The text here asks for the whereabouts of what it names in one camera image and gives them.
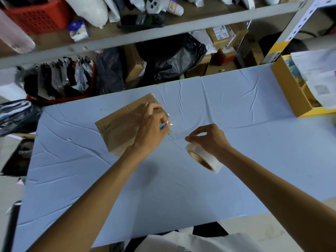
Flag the person's left hand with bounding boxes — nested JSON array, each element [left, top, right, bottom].
[[130, 102, 171, 157]]

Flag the row of grey mailer bags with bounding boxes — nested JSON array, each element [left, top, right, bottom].
[[16, 56, 95, 99]]

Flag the tall brown cardboard box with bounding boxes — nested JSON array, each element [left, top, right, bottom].
[[123, 44, 145, 89]]

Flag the person's right hand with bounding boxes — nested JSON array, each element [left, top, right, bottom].
[[185, 124, 232, 162]]

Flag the white perforated shelf upright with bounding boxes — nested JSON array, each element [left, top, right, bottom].
[[261, 0, 336, 64]]

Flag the large black plastic bag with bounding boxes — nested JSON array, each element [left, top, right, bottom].
[[136, 33, 208, 83]]

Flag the large white plastic bag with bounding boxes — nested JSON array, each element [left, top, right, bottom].
[[63, 0, 109, 29]]

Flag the small blue white packet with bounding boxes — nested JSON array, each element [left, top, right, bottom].
[[67, 20, 90, 42]]

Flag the black wrapped item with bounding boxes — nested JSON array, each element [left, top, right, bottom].
[[117, 11, 167, 32]]

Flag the black striped plastic bag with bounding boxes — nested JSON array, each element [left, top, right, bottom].
[[0, 99, 43, 137]]

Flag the light blue table cloth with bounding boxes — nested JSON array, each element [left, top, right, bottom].
[[12, 63, 336, 252]]

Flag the yellow cardboard box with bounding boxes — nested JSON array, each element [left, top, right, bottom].
[[271, 54, 336, 118]]

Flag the labelled brown cardboard box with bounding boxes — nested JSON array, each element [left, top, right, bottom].
[[206, 23, 249, 51]]

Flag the white game controller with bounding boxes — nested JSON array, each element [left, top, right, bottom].
[[146, 0, 184, 17]]

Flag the grey metal shelving rack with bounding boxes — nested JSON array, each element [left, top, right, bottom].
[[0, 0, 336, 70]]

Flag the person's left forearm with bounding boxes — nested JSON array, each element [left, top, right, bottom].
[[26, 145, 158, 252]]

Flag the clear packing tape roll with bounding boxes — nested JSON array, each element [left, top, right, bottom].
[[185, 142, 224, 174]]

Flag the red plastic basket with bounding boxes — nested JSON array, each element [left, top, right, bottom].
[[2, 0, 73, 35]]

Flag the white printed paper sheets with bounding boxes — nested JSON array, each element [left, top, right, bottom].
[[290, 48, 336, 110]]

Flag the red plastic crate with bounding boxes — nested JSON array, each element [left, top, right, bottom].
[[26, 61, 96, 106]]

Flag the small red box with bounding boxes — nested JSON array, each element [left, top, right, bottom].
[[216, 47, 237, 65]]

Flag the brown cardboard parcel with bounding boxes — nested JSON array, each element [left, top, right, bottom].
[[95, 93, 172, 157]]

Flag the plain brown cardboard box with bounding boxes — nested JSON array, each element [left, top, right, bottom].
[[185, 54, 212, 79]]

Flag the translucent plastic bag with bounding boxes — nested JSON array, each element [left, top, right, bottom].
[[0, 9, 36, 54]]

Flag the dark plastic bag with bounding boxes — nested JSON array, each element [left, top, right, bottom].
[[96, 47, 127, 95]]

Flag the person's right forearm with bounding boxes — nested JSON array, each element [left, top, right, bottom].
[[218, 145, 336, 252]]

